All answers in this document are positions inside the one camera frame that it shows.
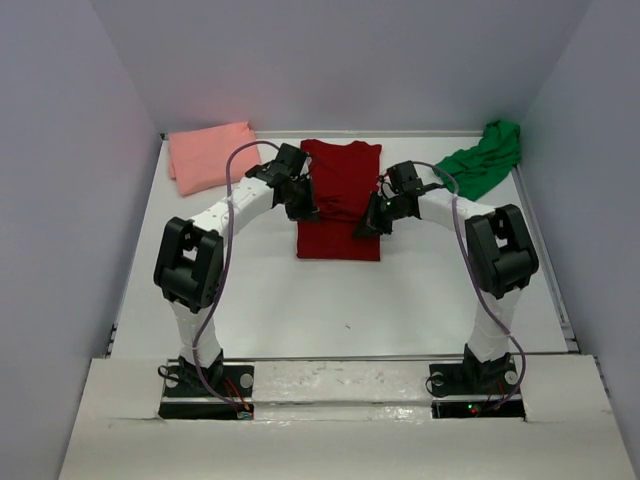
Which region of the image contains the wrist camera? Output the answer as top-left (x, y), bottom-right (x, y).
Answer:
top-left (386, 161), bottom-right (425, 195)
top-left (275, 143), bottom-right (309, 177)

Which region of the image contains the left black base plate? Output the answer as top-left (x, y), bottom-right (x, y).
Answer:
top-left (157, 361), bottom-right (255, 421)

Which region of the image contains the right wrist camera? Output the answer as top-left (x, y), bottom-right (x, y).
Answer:
top-left (386, 161), bottom-right (425, 195)

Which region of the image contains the white front cover board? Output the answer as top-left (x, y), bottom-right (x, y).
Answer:
top-left (61, 355), bottom-right (634, 479)

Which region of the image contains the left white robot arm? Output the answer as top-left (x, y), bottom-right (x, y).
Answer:
top-left (153, 174), bottom-right (317, 404)

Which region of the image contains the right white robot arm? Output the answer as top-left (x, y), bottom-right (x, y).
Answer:
top-left (353, 189), bottom-right (539, 401)

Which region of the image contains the red t shirt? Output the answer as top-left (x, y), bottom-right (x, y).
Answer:
top-left (296, 139), bottom-right (382, 262)

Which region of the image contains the folded pink t shirt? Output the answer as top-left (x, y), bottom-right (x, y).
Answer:
top-left (168, 122), bottom-right (256, 197)

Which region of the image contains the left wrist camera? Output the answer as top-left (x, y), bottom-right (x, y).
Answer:
top-left (275, 143), bottom-right (309, 177)

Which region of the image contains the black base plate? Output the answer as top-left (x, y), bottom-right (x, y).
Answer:
top-left (157, 361), bottom-right (255, 421)
top-left (425, 363), bottom-right (526, 420)

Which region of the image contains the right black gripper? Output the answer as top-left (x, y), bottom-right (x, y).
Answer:
top-left (351, 191), bottom-right (405, 239)

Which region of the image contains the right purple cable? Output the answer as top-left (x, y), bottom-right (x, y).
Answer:
top-left (412, 159), bottom-right (527, 414)

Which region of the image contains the green t shirt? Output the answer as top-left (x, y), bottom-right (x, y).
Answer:
top-left (435, 120), bottom-right (522, 201)

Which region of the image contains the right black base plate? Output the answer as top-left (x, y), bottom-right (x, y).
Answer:
top-left (425, 363), bottom-right (526, 420)

